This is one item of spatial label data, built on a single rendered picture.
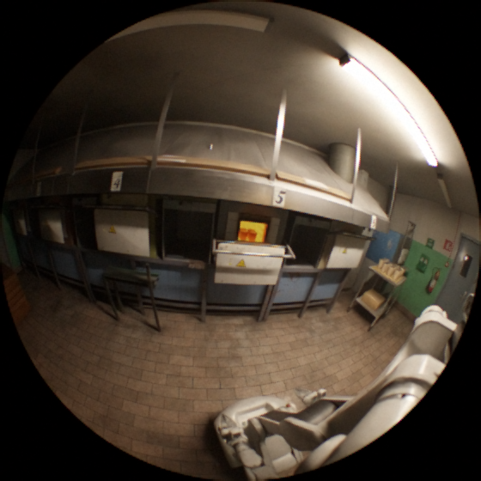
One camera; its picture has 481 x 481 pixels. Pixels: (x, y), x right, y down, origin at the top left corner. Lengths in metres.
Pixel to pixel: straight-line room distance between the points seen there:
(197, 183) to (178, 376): 1.66
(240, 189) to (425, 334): 1.13
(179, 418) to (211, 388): 0.44
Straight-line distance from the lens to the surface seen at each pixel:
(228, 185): 1.08
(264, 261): 1.48
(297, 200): 1.24
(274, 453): 1.21
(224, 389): 1.67
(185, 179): 1.10
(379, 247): 3.61
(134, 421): 1.70
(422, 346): 0.46
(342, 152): 2.34
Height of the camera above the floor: 1.59
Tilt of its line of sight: 18 degrees down
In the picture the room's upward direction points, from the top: 9 degrees clockwise
